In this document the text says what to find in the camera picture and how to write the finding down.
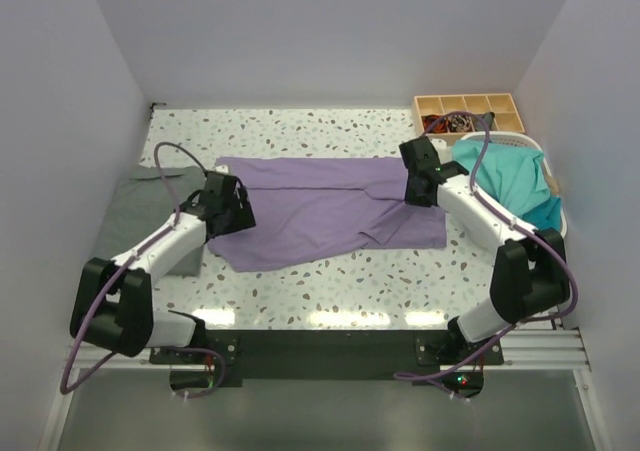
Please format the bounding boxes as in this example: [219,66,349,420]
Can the purple t shirt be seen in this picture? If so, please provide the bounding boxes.
[208,157,447,272]

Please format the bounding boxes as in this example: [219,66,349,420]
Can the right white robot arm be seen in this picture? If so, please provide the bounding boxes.
[399,137,575,364]

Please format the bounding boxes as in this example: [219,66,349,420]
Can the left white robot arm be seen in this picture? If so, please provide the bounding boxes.
[70,165,256,363]

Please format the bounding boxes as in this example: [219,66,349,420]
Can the orange black rolled socks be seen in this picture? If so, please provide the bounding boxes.
[421,114,449,134]

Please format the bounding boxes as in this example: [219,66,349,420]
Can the patterned rolled socks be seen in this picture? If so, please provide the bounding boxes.
[445,112,474,133]

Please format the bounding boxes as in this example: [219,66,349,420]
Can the grey rolled socks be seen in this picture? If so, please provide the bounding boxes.
[472,112,495,132]

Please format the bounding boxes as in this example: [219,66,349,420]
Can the folded grey t shirt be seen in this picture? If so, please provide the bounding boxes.
[92,166,205,277]

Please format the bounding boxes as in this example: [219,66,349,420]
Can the wooden compartment tray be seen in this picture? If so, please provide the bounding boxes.
[412,93,526,144]

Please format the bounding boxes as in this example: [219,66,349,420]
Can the teal t shirt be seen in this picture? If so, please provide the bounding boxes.
[476,143,551,218]

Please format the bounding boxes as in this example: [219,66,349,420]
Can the white laundry basket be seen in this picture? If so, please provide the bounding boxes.
[452,131,567,235]

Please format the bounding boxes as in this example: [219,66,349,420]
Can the beige garment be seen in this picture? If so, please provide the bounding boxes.
[543,169,560,196]

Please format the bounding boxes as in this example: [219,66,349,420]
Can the blue t shirt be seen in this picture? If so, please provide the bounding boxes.
[522,195,563,232]

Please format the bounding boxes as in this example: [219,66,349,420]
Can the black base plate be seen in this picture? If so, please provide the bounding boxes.
[150,330,481,390]

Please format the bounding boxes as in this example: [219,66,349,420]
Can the aluminium frame rail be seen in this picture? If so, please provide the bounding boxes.
[36,327,610,450]

